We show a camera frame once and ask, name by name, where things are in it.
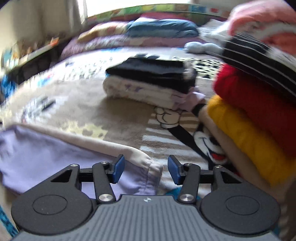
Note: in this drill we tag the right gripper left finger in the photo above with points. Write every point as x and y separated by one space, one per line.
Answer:
105 174

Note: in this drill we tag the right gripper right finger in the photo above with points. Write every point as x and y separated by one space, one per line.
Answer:
187 175

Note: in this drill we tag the lavender sweatpants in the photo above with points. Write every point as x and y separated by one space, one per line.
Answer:
31 154

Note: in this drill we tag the beige folded garment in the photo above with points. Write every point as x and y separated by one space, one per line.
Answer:
241 162

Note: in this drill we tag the Mickey Mouse fleece blanket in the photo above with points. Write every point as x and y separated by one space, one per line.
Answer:
69 97

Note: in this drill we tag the white folded garment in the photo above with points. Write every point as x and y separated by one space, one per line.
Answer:
115 86

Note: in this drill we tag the yellow folded garment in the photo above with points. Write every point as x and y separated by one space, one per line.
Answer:
270 161

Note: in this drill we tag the black folded garment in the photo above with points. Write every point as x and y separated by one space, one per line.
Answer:
176 75

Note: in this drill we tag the red folded garment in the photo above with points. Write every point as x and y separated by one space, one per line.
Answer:
264 107

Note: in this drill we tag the light blue plush toy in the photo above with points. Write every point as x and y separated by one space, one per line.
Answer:
200 48

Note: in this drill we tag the purple quilt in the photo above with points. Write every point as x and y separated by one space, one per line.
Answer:
118 41

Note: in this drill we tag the blue plastic bag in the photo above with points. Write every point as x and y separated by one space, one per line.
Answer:
8 87

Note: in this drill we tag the dark side desk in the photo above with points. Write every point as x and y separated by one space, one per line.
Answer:
34 63

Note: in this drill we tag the black white striped garment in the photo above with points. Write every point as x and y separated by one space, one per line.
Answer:
270 64

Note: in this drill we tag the yellow patterned pillow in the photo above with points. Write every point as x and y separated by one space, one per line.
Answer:
103 30

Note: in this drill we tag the white cream bedding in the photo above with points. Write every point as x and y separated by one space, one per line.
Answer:
214 31

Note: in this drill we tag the grey curtain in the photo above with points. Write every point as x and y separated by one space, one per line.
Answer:
81 7

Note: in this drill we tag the colourful alphabet play mat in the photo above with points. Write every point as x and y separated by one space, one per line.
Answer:
193 12

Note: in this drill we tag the pink rolled quilt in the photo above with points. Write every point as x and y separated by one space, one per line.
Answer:
272 22

